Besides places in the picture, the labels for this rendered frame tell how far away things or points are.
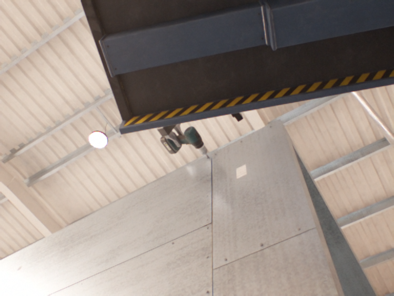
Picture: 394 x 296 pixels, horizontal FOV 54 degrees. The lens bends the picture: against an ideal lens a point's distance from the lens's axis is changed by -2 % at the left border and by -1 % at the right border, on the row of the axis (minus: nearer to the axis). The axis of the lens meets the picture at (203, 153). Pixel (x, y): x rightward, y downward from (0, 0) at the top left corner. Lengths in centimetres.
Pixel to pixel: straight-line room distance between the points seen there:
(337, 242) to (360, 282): 41
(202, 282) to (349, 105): 666
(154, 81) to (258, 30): 32
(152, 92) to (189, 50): 19
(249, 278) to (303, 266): 19
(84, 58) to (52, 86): 88
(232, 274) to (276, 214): 28
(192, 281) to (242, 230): 26
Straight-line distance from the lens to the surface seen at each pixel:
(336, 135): 804
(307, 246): 133
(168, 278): 158
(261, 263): 137
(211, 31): 102
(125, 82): 116
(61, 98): 791
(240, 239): 149
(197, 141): 199
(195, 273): 151
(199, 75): 112
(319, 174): 821
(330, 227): 237
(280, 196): 156
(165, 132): 199
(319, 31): 100
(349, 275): 270
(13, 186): 895
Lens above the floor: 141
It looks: 58 degrees up
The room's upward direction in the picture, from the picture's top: 2 degrees clockwise
